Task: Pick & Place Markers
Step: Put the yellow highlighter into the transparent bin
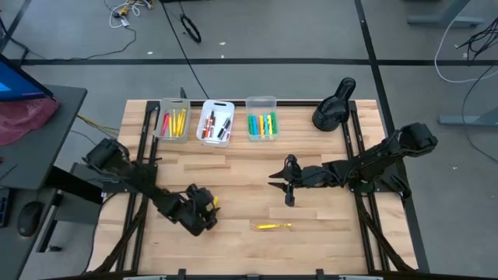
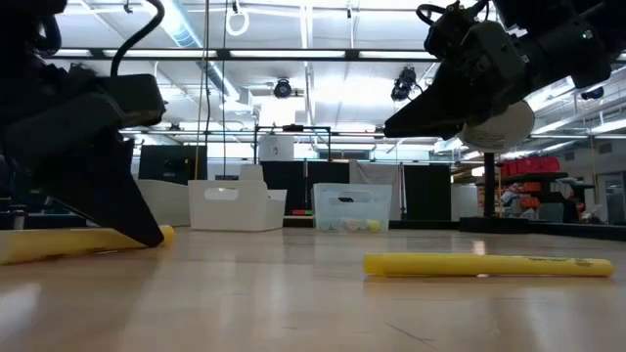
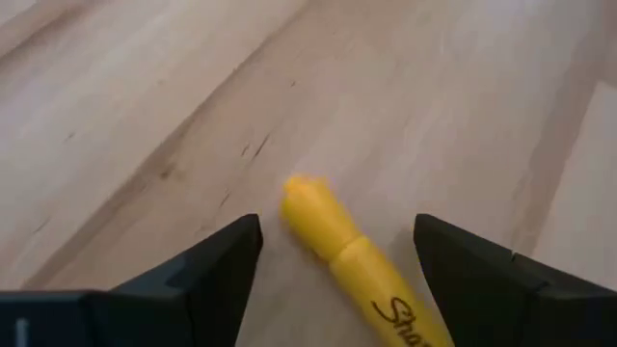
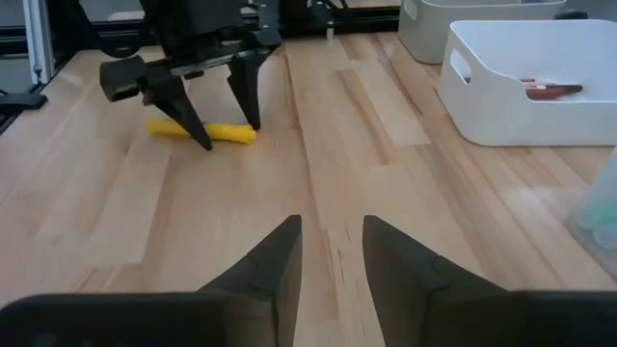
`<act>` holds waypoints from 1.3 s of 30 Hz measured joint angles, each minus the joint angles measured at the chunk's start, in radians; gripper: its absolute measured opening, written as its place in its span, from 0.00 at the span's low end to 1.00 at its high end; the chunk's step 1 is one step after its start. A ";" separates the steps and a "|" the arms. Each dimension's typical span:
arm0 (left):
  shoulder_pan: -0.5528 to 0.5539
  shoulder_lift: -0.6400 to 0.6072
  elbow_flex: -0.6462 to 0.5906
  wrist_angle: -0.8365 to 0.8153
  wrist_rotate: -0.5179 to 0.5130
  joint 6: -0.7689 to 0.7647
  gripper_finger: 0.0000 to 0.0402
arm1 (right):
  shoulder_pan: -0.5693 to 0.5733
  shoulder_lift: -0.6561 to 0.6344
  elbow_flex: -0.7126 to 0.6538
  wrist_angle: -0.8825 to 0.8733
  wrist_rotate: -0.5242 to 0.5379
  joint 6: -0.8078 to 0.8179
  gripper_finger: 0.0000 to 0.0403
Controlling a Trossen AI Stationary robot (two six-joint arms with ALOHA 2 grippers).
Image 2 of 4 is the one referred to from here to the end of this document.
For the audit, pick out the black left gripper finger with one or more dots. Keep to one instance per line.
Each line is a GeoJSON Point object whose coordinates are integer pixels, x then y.
{"type": "Point", "coordinates": [112, 186]}

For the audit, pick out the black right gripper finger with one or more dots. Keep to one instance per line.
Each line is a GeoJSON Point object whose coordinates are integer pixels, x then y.
{"type": "Point", "coordinates": [435, 115]}

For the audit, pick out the thick yellow Sharpie highlighter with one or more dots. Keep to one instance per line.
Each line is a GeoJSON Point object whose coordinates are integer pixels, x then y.
{"type": "Point", "coordinates": [58, 244]}

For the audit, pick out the slim yellow highlighter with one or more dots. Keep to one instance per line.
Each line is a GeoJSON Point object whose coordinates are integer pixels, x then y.
{"type": "Point", "coordinates": [489, 265]}

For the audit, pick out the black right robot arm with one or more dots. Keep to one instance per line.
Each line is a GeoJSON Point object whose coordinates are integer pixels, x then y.
{"type": "Point", "coordinates": [577, 44]}

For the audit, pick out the grey translucent plastic bin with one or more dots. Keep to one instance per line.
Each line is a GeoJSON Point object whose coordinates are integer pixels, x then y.
{"type": "Point", "coordinates": [166, 205]}

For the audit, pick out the black desk lamp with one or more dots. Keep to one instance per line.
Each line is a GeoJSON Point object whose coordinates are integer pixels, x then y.
{"type": "Point", "coordinates": [508, 132]}

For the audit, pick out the grey curtain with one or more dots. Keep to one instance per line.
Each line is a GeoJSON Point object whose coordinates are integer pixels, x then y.
{"type": "Point", "coordinates": [376, 173]}

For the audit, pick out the red storage bins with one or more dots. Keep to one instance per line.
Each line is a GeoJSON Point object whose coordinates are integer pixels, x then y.
{"type": "Point", "coordinates": [530, 166]}

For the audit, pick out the black storage shelf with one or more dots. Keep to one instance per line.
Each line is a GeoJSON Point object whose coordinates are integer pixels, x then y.
{"type": "Point", "coordinates": [538, 174]}

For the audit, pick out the clear plastic bin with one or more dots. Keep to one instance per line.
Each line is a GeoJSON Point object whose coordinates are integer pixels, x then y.
{"type": "Point", "coordinates": [352, 205]}

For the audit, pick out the white plastic bin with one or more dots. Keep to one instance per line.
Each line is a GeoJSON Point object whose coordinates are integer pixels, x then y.
{"type": "Point", "coordinates": [235, 215]}

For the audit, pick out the white numbered box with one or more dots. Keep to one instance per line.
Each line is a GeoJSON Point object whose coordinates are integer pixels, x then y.
{"type": "Point", "coordinates": [276, 149]}

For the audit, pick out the black overhead rig bar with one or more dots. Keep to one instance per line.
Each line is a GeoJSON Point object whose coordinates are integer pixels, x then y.
{"type": "Point", "coordinates": [225, 54]}

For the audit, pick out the black ceiling camera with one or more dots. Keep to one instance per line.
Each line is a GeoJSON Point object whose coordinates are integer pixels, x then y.
{"type": "Point", "coordinates": [282, 89]}
{"type": "Point", "coordinates": [403, 85]}

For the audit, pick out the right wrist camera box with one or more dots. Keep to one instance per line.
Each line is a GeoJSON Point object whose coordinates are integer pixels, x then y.
{"type": "Point", "coordinates": [442, 36]}

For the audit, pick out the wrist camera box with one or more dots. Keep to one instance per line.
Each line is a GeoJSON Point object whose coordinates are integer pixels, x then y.
{"type": "Point", "coordinates": [442, 36]}
{"type": "Point", "coordinates": [139, 100]}

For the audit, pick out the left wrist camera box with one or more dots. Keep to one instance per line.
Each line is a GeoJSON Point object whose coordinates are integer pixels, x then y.
{"type": "Point", "coordinates": [139, 100]}

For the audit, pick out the black background rig frame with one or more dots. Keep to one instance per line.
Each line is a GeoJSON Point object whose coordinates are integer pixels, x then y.
{"type": "Point", "coordinates": [293, 128]}

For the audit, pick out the silver ventilation duct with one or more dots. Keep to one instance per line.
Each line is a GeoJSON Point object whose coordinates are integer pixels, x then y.
{"type": "Point", "coordinates": [178, 27]}

